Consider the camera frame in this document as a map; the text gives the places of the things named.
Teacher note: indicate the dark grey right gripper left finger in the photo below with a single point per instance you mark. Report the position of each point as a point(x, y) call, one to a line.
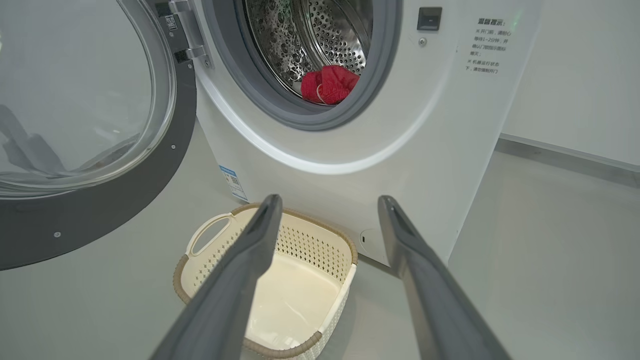
point(225, 295)

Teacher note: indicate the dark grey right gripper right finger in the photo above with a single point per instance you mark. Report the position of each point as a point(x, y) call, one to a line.
point(435, 300)

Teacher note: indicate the round dark washing machine door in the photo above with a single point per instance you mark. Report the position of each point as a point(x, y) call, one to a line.
point(150, 210)

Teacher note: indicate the red garment with white stripes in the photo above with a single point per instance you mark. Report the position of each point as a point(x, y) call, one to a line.
point(332, 82)

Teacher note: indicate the cream perforated laundry basket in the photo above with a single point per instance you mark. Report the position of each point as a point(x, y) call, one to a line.
point(300, 300)

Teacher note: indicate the white washing machine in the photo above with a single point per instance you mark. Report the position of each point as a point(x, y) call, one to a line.
point(400, 125)

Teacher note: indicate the blue white energy label sticker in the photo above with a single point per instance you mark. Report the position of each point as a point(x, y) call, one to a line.
point(234, 184)

